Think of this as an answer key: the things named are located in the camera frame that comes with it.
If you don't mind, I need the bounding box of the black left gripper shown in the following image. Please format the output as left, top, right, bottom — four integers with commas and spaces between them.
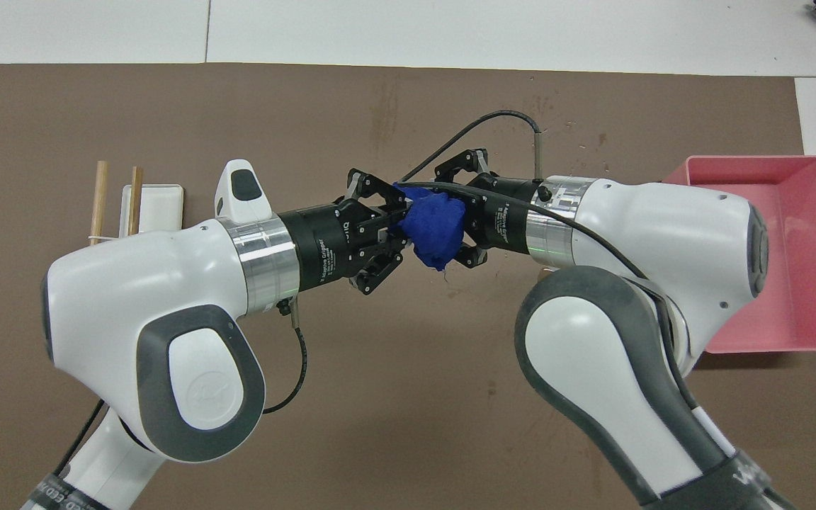
281, 168, 409, 295

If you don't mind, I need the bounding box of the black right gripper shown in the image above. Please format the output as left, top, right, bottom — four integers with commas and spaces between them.
434, 148, 544, 269

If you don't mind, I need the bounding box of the blue towel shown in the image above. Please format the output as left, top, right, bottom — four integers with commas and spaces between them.
394, 183, 469, 273

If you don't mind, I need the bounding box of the brown table mat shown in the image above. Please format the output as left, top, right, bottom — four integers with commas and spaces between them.
0, 62, 816, 510

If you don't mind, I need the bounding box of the white rack tray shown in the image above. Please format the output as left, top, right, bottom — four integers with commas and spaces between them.
120, 184, 186, 239

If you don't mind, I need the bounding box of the wooden rod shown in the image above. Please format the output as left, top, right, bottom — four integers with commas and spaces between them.
89, 160, 110, 247
127, 166, 145, 237

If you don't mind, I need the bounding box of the pink plastic bin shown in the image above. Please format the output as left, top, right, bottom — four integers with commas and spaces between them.
663, 155, 816, 354

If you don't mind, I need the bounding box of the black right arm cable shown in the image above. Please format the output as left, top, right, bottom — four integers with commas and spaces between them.
395, 110, 686, 397

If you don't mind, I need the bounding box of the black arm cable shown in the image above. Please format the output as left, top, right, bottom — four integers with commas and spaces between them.
395, 110, 686, 397
54, 299, 309, 477

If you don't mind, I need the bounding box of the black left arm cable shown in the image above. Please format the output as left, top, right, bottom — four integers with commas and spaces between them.
54, 299, 309, 477

